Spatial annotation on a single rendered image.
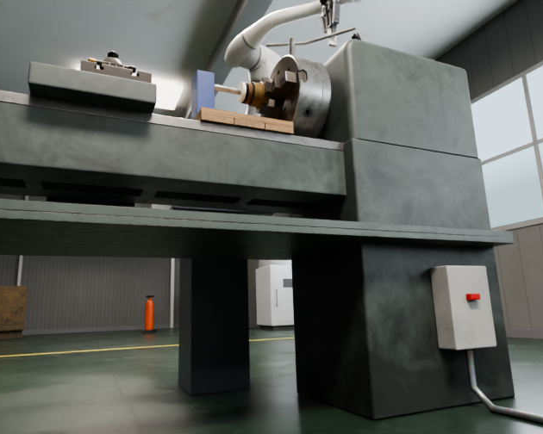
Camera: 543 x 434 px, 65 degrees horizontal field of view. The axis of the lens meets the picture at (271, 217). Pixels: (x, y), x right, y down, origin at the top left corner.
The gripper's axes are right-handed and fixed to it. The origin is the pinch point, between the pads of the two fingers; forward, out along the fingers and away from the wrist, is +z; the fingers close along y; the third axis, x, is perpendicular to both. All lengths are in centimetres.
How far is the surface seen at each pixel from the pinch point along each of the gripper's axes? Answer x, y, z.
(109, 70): -78, 9, 36
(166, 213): -64, 18, 77
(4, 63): -170, -387, -183
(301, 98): -16.7, 3.3, 30.0
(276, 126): -28, 7, 43
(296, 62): -17.5, 3.1, 16.3
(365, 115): 3.7, 10.9, 36.4
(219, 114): -47, 7, 42
